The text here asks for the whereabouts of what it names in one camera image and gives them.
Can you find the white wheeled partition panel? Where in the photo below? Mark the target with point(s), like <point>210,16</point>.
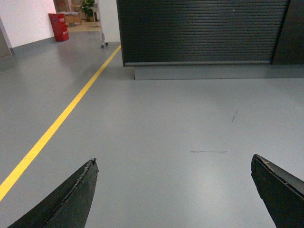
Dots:
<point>109,23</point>

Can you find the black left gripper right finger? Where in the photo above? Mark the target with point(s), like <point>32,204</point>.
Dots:
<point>281,192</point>

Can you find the wooden crate pallet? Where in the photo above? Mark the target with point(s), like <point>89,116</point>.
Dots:
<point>72,17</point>

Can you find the red fire extinguisher cabinet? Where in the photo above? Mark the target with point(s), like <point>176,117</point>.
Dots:
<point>59,26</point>

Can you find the green potted plant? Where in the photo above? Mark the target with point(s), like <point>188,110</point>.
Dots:
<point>86,7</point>

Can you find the dark ribbed checkout counter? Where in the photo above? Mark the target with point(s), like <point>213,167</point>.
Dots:
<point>212,39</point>

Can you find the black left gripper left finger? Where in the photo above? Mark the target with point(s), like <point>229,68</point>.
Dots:
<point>67,206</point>

